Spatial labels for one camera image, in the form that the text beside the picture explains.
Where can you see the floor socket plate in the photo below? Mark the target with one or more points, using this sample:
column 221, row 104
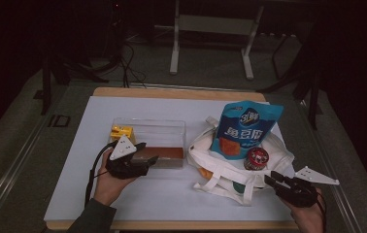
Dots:
column 59, row 120

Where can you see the white table mat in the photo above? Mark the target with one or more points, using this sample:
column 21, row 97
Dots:
column 159, row 194

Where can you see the person's left hand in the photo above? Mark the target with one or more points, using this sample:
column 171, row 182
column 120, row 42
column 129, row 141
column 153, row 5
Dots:
column 108, row 187

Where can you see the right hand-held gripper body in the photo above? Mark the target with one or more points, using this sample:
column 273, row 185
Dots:
column 296, row 192

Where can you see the metal floor rail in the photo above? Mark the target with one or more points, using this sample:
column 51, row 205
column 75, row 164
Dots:
column 13, row 168
column 333, row 181

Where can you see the white tote bag coloured shapes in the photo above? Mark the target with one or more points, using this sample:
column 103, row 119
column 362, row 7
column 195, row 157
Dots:
column 220, row 174

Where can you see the clear plastic tray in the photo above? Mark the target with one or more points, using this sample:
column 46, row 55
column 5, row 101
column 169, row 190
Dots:
column 159, row 132

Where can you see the black floor stand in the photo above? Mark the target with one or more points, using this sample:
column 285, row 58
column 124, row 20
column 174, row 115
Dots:
column 47, row 84

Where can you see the blue snack pouch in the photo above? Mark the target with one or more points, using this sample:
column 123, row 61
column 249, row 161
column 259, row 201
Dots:
column 246, row 129

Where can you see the white metal stand frame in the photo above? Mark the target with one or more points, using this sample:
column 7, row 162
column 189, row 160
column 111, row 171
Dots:
column 214, row 24

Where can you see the brown carton box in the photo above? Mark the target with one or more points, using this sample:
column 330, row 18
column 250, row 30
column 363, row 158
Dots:
column 165, row 157

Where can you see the red can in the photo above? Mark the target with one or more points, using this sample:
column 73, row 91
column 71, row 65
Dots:
column 256, row 158

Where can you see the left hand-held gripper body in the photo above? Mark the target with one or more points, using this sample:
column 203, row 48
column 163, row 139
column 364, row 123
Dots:
column 125, row 165

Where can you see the person's right hand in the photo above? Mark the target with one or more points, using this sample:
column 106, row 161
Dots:
column 307, row 216

